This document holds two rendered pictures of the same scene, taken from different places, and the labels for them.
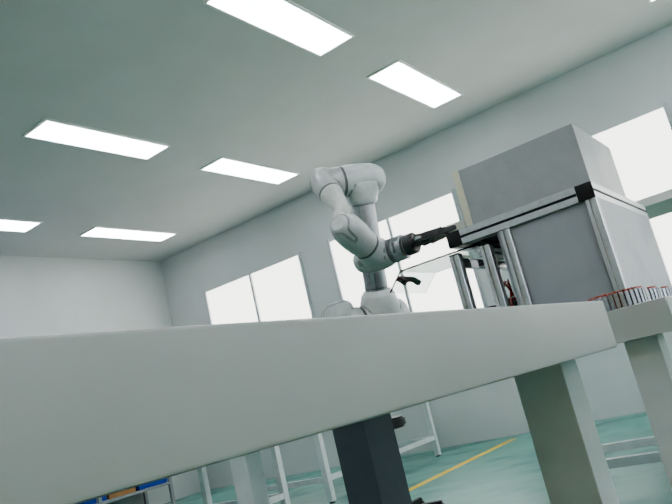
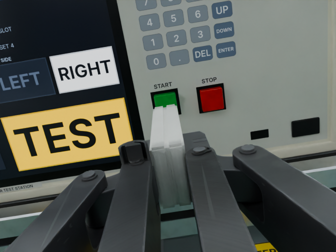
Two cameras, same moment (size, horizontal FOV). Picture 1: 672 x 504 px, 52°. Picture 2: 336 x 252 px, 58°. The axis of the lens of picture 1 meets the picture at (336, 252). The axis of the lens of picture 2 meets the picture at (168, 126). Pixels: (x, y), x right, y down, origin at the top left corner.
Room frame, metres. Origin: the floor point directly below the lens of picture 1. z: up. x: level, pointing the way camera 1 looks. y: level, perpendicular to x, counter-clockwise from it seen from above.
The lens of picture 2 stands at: (2.35, -0.29, 1.24)
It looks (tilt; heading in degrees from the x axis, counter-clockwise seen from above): 18 degrees down; 238
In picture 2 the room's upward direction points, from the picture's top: 10 degrees counter-clockwise
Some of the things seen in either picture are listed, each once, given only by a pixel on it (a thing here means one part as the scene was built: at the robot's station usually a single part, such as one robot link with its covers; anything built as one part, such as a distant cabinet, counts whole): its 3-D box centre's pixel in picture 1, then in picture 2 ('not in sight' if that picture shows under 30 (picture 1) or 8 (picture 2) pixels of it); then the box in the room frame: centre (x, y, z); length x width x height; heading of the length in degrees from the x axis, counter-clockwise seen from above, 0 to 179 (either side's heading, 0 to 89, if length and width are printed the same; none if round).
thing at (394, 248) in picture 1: (399, 248); not in sight; (2.39, -0.22, 1.18); 0.09 x 0.06 x 0.09; 146
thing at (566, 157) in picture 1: (542, 188); (109, 54); (2.17, -0.69, 1.22); 0.44 x 0.39 x 0.20; 147
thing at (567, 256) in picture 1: (564, 271); not in sight; (1.86, -0.59, 0.91); 0.28 x 0.03 x 0.32; 57
